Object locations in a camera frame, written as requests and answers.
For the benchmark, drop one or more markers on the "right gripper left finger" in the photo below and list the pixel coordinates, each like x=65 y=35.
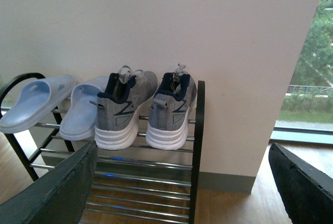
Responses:
x=57 y=197

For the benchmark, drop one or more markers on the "black metal shoe rack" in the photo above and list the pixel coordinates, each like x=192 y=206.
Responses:
x=139 y=181

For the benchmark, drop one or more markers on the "grey sneaker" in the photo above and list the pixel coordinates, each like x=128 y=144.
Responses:
x=172 y=103
x=119 y=107

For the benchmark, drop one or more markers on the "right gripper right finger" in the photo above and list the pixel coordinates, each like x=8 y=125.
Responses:
x=306 y=192

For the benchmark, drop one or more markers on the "light blue slipper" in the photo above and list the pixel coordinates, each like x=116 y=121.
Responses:
x=79 y=122
x=35 y=101

